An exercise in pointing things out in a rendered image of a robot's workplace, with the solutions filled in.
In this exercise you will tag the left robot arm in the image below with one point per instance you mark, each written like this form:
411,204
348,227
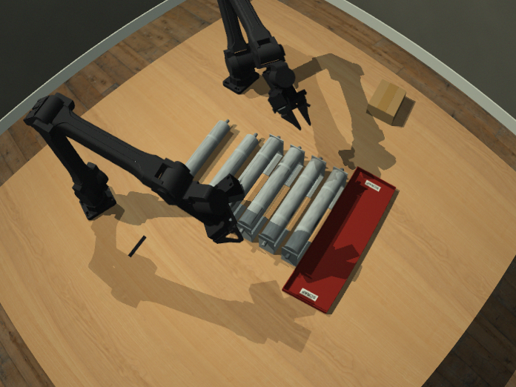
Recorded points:
241,64

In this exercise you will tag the red rectangular tray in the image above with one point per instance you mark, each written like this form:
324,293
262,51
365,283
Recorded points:
336,248

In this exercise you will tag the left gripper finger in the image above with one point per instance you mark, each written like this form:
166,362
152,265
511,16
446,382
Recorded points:
290,117
304,111

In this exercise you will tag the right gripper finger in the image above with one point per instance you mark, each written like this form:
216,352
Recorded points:
232,229
232,215

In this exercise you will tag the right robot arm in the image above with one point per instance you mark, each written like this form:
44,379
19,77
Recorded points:
53,115

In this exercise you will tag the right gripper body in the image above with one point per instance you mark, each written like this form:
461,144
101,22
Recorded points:
216,232

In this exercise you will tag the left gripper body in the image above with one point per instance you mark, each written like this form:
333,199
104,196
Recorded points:
297,102

